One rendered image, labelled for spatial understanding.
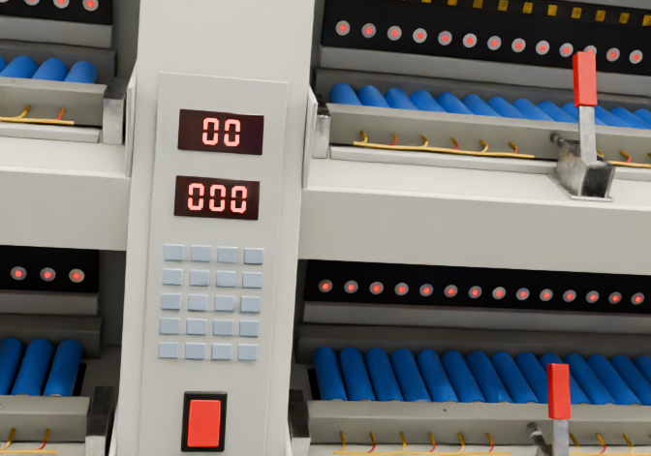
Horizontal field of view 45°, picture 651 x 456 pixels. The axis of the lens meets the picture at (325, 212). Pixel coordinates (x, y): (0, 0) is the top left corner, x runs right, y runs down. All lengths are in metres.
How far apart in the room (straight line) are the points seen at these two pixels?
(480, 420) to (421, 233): 0.16
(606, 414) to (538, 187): 0.18
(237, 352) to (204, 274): 0.05
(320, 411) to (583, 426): 0.19
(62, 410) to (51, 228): 0.13
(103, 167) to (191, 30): 0.09
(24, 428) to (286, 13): 0.30
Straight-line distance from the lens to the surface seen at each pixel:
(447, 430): 0.57
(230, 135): 0.44
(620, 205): 0.51
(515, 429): 0.58
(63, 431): 0.54
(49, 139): 0.50
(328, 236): 0.46
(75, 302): 0.62
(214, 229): 0.44
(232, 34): 0.45
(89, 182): 0.45
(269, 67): 0.45
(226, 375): 0.45
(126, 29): 0.65
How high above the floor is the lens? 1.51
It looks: 3 degrees down
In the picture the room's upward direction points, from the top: 4 degrees clockwise
